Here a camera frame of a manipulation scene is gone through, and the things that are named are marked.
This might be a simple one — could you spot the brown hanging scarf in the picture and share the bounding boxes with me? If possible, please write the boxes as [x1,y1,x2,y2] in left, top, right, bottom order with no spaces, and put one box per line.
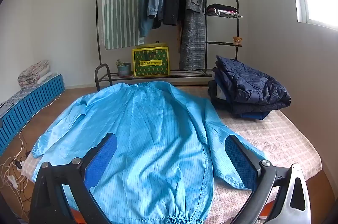
[177,20,185,54]

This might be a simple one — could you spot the grey plaid coat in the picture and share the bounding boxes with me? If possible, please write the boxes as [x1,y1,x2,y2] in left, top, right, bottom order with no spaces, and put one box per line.
[179,0,206,71]

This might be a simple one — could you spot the green striped white cloth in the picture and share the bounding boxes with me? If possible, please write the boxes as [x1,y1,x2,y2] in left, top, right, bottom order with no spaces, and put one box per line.
[102,0,144,51]

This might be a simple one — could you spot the navy quilted jacket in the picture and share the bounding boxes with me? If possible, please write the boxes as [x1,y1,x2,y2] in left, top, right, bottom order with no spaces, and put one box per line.
[214,55,292,108]

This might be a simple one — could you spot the pink checked blanket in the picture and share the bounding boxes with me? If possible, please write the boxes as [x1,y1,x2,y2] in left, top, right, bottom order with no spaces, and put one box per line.
[21,84,321,224]

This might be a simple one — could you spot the tangle of white cables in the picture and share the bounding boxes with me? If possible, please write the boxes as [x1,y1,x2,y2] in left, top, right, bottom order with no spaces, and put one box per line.
[0,131,35,214]

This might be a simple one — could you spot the dark and pink folded clothes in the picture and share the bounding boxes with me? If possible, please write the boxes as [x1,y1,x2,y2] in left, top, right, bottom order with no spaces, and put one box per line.
[205,3,239,16]

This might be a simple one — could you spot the light blue striped coat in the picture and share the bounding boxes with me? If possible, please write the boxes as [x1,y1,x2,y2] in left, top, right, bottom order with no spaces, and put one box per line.
[31,82,267,224]

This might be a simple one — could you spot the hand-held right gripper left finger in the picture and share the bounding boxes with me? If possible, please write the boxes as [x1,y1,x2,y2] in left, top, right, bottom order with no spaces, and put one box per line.
[29,132,118,224]

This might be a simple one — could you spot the grey patterned sheet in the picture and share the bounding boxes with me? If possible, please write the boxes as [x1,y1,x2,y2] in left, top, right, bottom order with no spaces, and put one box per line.
[0,72,60,119]

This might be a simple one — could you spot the black metal clothes rack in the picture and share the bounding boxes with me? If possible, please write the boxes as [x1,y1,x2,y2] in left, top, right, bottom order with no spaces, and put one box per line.
[95,0,242,92]

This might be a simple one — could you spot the blue slatted bed frame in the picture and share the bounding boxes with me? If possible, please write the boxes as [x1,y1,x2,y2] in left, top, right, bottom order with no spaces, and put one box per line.
[0,73,65,156]

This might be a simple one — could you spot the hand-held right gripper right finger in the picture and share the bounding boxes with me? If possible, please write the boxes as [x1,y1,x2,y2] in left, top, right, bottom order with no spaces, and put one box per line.
[224,135,312,224]

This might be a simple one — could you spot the yellow green patterned bag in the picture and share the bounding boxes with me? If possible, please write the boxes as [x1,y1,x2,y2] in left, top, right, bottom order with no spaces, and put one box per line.
[131,41,170,78]

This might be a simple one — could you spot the floral bundled bedding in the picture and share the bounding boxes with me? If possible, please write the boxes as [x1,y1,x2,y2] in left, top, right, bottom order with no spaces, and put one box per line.
[17,60,50,88]

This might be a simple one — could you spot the potted plant in blue pot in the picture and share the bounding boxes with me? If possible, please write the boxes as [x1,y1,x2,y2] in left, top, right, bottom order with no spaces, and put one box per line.
[115,59,132,77]

